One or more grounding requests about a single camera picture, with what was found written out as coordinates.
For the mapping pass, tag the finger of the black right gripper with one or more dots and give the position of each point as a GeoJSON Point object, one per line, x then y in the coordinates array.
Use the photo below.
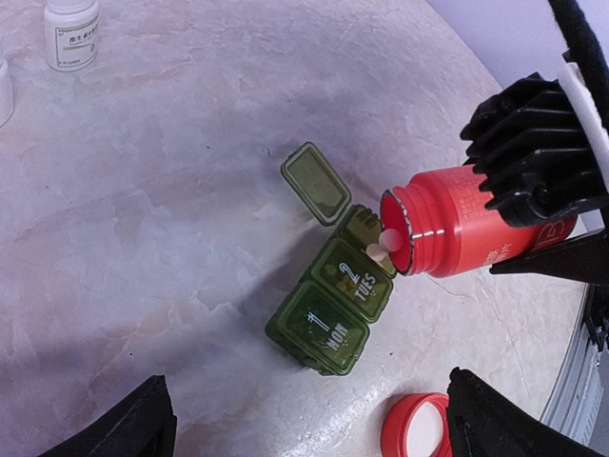
{"type": "Point", "coordinates": [583, 259]}
{"type": "Point", "coordinates": [533, 155]}

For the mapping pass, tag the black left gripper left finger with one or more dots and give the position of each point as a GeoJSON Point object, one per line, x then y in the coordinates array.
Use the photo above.
{"type": "Point", "coordinates": [142, 424]}

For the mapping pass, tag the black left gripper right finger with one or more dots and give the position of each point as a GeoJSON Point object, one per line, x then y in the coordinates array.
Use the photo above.
{"type": "Point", "coordinates": [482, 422]}

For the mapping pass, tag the red can lid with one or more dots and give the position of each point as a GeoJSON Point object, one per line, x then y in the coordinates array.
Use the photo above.
{"type": "Point", "coordinates": [417, 426]}

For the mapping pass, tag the red cylindrical can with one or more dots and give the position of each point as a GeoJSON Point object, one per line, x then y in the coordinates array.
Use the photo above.
{"type": "Point", "coordinates": [445, 228]}

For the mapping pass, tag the green pill organizer box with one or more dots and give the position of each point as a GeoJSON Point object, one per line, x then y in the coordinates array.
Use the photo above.
{"type": "Point", "coordinates": [324, 321]}

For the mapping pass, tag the small white pill bottle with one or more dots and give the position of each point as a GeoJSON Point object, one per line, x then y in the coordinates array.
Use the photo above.
{"type": "Point", "coordinates": [71, 33]}

